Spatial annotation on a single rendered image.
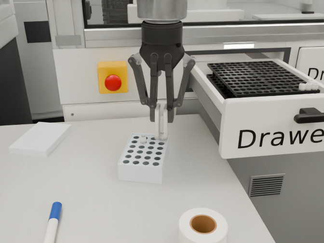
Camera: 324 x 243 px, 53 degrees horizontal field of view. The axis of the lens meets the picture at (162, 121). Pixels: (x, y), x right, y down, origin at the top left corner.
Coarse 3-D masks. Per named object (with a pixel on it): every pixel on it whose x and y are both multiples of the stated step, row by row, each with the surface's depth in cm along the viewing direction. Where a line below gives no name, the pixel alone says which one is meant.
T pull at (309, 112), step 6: (300, 108) 55; (306, 108) 55; (312, 108) 55; (300, 114) 52; (306, 114) 52; (312, 114) 52; (318, 114) 52; (294, 120) 53; (300, 120) 52; (306, 120) 52; (312, 120) 52; (318, 120) 52
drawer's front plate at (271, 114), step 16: (272, 96) 55; (288, 96) 55; (304, 96) 55; (320, 96) 55; (224, 112) 54; (240, 112) 54; (256, 112) 54; (272, 112) 55; (288, 112) 55; (224, 128) 55; (240, 128) 55; (256, 128) 56; (272, 128) 56; (288, 128) 57; (304, 128) 57; (320, 128) 58; (224, 144) 56; (256, 144) 57; (288, 144) 58; (304, 144) 59; (320, 144) 59
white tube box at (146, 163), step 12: (132, 144) 67; (144, 144) 67; (156, 144) 67; (168, 144) 69; (132, 156) 63; (144, 156) 63; (156, 156) 63; (120, 168) 60; (132, 168) 60; (144, 168) 60; (156, 168) 59; (120, 180) 62; (132, 180) 61; (144, 180) 61; (156, 180) 60
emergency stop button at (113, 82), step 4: (108, 76) 76; (112, 76) 76; (116, 76) 76; (108, 80) 76; (112, 80) 76; (116, 80) 76; (120, 80) 77; (108, 84) 76; (112, 84) 76; (116, 84) 76; (120, 84) 77; (108, 88) 77; (112, 88) 77; (116, 88) 77
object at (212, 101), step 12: (216, 60) 88; (228, 60) 88; (240, 60) 88; (252, 60) 88; (264, 60) 89; (276, 60) 88; (192, 72) 83; (204, 72) 88; (300, 72) 78; (192, 84) 83; (204, 84) 72; (204, 96) 72; (216, 96) 64; (216, 108) 64; (216, 120) 64
